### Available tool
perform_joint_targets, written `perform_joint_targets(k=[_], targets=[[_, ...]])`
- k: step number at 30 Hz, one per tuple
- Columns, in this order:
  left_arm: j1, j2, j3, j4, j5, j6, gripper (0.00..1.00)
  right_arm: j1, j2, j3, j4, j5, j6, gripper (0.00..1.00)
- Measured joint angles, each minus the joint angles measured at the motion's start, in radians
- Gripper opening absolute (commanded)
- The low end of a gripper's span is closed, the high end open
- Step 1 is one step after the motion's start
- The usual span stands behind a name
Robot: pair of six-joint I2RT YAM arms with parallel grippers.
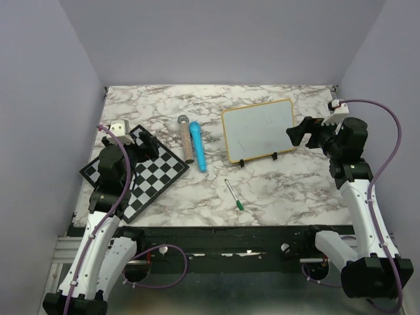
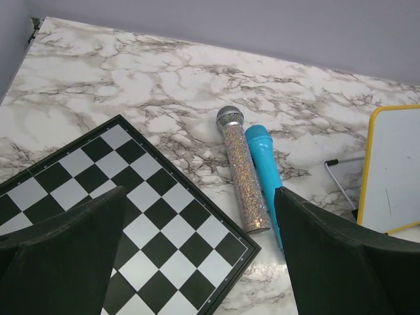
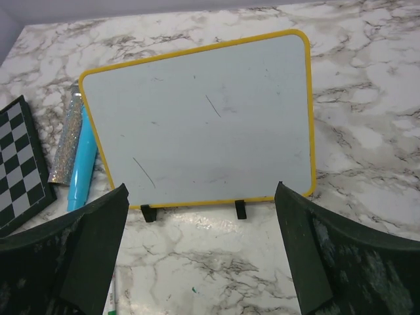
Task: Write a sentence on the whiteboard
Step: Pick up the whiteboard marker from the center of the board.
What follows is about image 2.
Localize black white chessboard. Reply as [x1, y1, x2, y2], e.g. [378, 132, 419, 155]
[1, 115, 260, 314]

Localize metal wire whiteboard stand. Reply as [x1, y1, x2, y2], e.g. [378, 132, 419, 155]
[324, 156, 364, 220]

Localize blue toy microphone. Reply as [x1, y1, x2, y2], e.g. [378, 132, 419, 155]
[245, 125, 283, 249]

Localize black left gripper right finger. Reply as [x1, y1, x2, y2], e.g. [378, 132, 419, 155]
[274, 187, 419, 314]

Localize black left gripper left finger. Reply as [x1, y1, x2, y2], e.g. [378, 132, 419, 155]
[1, 186, 126, 314]

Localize yellow framed whiteboard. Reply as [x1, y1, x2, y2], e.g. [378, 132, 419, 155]
[357, 105, 419, 234]

